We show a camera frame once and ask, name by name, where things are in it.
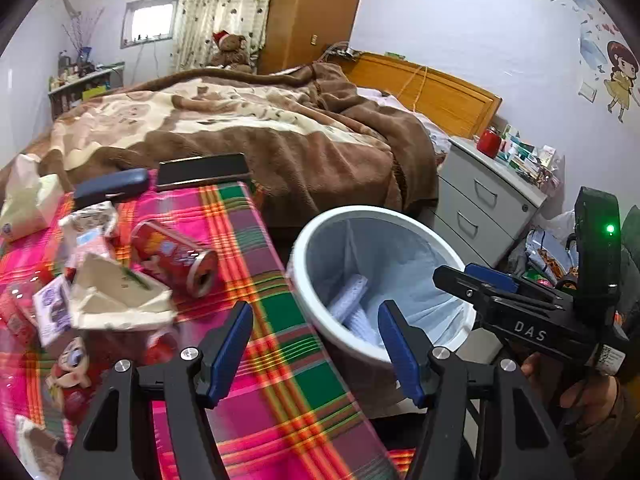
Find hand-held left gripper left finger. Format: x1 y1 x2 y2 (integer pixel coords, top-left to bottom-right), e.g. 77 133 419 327
60 301 255 480

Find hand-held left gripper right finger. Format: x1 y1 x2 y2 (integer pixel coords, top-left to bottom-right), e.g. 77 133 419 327
377 300 576 480

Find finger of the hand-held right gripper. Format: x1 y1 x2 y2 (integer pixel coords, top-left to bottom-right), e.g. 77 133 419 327
432 264 562 312
464 262 567 304

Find white trash bin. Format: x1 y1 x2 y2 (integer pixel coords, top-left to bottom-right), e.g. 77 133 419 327
287 204 478 366

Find red drink can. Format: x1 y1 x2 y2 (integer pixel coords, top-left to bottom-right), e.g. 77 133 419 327
130 220 221 297

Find pink milk carton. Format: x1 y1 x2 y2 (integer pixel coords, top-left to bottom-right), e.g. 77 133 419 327
32 275 73 348

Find person's right forearm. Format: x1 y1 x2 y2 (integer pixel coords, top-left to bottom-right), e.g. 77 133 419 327
560 400 640 480

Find person's right hand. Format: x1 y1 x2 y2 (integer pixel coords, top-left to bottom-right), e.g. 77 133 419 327
520 351 622 412

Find pile of bags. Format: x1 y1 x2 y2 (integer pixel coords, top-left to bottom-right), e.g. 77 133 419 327
507 210 583 288

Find red snack packet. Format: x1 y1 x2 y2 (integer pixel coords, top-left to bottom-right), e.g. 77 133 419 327
0 285 36 346
145 330 181 366

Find pink plaid tablecloth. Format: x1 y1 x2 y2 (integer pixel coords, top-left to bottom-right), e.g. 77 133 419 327
0 182 416 480

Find white crumpled paper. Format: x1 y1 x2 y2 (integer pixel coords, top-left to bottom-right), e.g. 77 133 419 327
327 274 391 348

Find grey nightstand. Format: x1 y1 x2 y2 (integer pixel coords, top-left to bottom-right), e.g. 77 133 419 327
432 136 548 268

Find pile of small boxes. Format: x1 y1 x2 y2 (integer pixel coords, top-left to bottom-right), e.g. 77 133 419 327
497 125 563 196

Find printed paper wrapper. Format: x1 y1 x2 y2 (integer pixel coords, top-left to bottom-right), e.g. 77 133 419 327
70 252 177 332

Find red mug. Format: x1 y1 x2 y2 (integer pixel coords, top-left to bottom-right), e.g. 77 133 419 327
476 127 502 158

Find cartoon snack packet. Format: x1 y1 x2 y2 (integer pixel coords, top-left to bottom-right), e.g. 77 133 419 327
47 337 93 413

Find white pillow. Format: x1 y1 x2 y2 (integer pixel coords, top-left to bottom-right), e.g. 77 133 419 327
357 87 451 153

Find wooden headboard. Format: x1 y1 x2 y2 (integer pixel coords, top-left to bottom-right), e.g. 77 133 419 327
340 51 502 140

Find black smartphone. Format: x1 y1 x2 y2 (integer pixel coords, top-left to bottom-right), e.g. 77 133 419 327
156 152 251 192

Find clear plastic wrapper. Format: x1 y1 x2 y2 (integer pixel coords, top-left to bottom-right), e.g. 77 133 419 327
59 201 120 271

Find dark blue glasses case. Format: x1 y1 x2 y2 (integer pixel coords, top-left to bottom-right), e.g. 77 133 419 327
72 168 151 209

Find crumpled white tissue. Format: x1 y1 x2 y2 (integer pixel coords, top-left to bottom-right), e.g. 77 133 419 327
15 415 68 478

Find brown patterned blanket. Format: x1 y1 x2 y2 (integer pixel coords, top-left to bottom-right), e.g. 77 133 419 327
0 62 441 216

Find soft tissue pack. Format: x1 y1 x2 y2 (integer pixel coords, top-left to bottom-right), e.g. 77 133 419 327
0 154 66 243

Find power strip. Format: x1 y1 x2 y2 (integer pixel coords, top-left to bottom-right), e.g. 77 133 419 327
325 42 362 59

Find brown teddy bear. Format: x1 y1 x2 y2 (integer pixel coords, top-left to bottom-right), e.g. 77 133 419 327
207 31 253 73

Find shelf with bottles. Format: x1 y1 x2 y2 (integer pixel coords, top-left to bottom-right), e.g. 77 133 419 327
47 50 126 121

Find wooden wardrobe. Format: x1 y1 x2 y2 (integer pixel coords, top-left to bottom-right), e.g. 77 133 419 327
257 0 371 76

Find small window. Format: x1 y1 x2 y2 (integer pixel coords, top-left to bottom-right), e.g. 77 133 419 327
121 0 180 50

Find patterned curtain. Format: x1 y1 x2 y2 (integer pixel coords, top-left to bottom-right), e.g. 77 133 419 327
172 0 278 73

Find decorative dry branches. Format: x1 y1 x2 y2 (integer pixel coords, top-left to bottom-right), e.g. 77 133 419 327
57 0 106 56

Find orange cable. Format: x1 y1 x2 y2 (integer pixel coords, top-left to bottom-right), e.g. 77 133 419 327
397 65 431 111

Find cartoon wall sticker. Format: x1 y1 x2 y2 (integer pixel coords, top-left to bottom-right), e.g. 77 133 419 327
505 0 640 123

